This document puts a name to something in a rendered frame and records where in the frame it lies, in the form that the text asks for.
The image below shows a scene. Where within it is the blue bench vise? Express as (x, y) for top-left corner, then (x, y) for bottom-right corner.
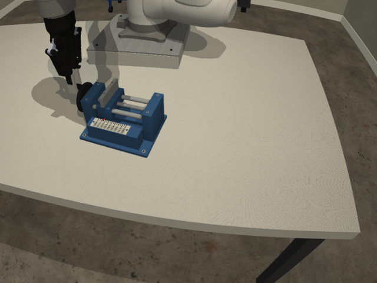
(77, 78), (167, 158)

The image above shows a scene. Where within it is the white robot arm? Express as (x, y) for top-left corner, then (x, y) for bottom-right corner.
(36, 0), (237, 43)

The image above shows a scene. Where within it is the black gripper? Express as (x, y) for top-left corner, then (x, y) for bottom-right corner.
(44, 10), (82, 94)

